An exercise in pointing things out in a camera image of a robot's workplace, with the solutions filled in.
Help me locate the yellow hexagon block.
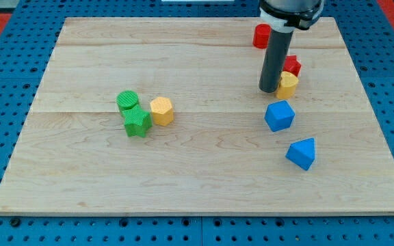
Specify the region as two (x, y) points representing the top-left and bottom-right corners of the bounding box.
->
(150, 97), (174, 126)

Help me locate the yellow heart block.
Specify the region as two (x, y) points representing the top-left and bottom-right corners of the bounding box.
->
(276, 71), (299, 99)

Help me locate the wooden board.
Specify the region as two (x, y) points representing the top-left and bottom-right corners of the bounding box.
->
(0, 17), (394, 217)

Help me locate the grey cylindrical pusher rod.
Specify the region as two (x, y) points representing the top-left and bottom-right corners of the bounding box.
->
(259, 30), (293, 93)

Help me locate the green star block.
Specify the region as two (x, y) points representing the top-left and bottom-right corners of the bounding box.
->
(123, 105), (152, 137)

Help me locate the green cylinder block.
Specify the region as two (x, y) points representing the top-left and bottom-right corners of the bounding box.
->
(116, 90), (139, 114)

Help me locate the red cylinder block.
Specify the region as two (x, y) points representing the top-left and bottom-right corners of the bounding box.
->
(252, 23), (272, 49)

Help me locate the blue cube block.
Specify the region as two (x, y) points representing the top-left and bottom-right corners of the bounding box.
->
(264, 100), (296, 132)

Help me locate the red star block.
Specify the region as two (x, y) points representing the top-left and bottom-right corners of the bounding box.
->
(283, 55), (302, 77)

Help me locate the blue triangle block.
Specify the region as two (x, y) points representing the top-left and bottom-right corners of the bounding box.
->
(285, 138), (315, 171)

